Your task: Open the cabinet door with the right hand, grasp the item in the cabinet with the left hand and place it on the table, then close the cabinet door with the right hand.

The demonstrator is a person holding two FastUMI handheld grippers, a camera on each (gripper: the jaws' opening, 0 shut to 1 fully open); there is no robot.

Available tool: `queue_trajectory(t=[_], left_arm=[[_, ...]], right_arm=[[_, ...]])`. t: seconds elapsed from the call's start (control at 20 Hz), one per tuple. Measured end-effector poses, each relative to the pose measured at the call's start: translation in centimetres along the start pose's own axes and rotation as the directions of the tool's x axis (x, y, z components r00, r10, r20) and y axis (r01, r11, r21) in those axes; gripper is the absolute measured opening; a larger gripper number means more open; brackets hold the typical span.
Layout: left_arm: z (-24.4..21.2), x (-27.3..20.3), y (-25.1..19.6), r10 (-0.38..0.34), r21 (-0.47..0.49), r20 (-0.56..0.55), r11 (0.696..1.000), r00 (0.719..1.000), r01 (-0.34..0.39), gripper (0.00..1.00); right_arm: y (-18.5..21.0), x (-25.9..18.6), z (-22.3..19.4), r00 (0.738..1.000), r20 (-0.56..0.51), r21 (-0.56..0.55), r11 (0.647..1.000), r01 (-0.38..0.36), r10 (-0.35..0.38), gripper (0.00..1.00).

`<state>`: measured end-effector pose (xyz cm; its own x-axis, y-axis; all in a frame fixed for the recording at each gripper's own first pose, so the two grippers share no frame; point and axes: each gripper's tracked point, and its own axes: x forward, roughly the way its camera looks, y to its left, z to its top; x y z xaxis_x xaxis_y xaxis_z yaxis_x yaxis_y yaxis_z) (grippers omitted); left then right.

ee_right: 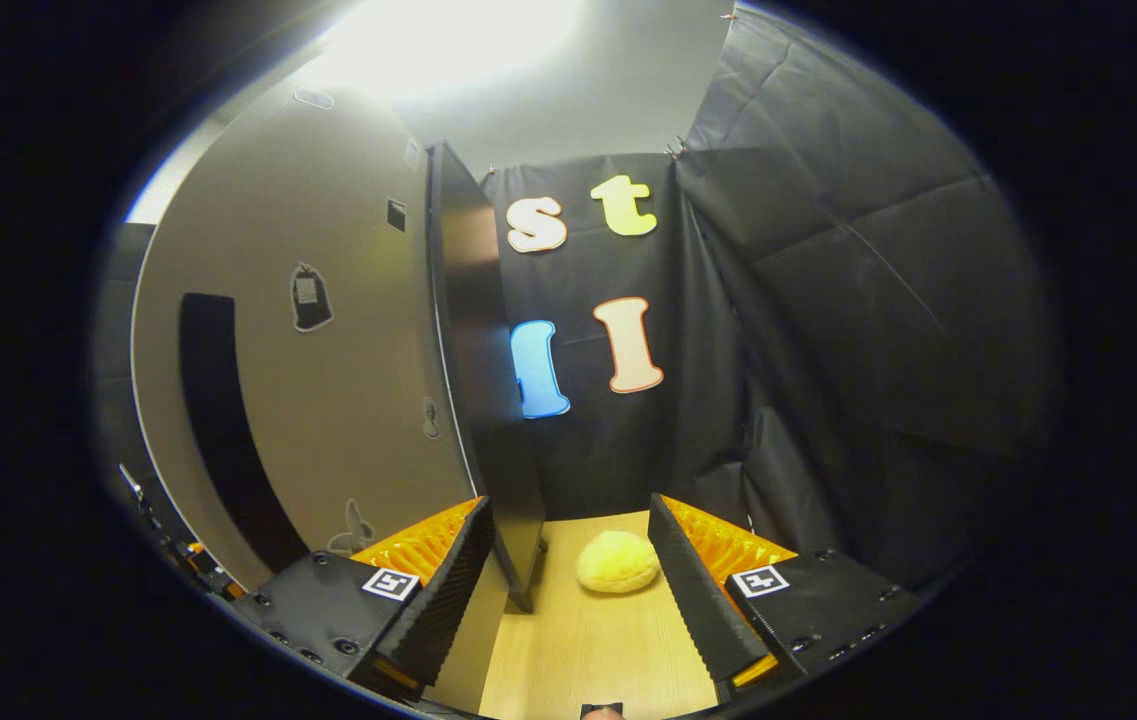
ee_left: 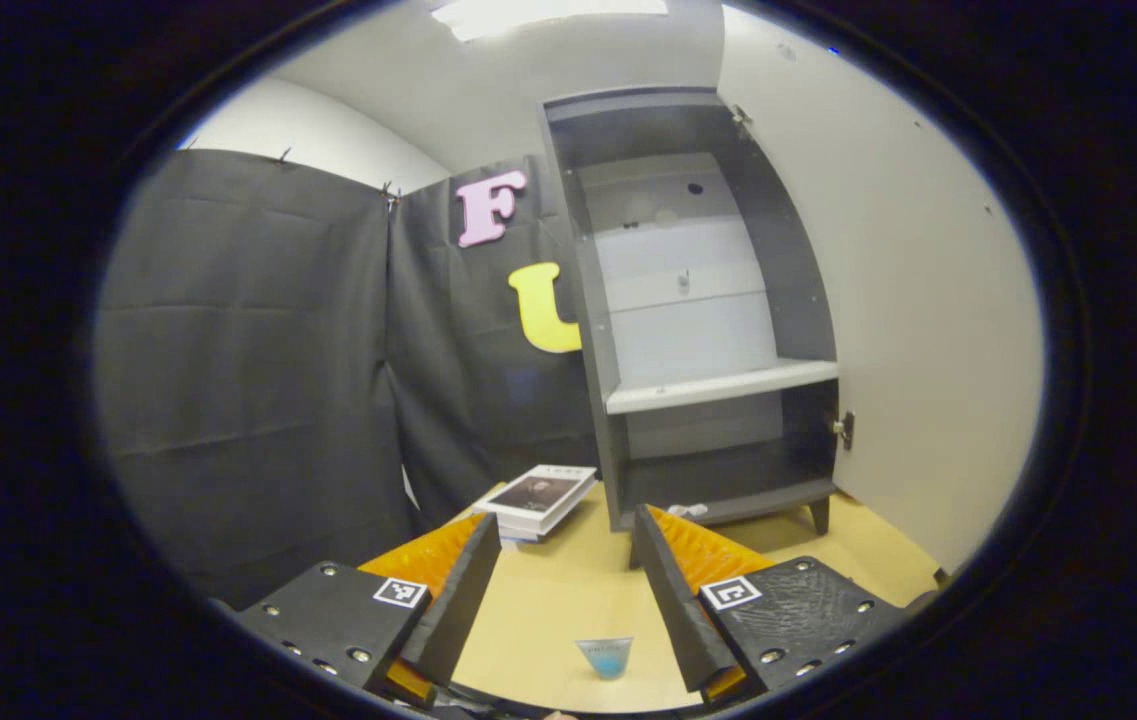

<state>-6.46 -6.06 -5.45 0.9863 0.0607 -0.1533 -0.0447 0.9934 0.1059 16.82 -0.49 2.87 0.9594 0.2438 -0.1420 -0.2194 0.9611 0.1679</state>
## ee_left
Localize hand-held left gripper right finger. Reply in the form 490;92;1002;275
628;503;914;701

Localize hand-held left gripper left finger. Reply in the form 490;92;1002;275
233;512;504;706

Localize small clear blue bottle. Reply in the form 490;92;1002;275
575;636;634;681

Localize dark grey cabinet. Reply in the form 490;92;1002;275
540;85;855;537

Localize light grey cabinet door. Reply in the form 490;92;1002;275
718;5;1047;576

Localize white cabinet shelf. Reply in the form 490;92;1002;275
605;358;841;416

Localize dark blue book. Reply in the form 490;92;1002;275
496;520;551;550

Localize white portrait cover book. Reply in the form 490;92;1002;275
473;463;599;537

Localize black backdrop cloth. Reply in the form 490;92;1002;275
93;148;619;606

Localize ceiling light panel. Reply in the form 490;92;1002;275
431;0;669;43

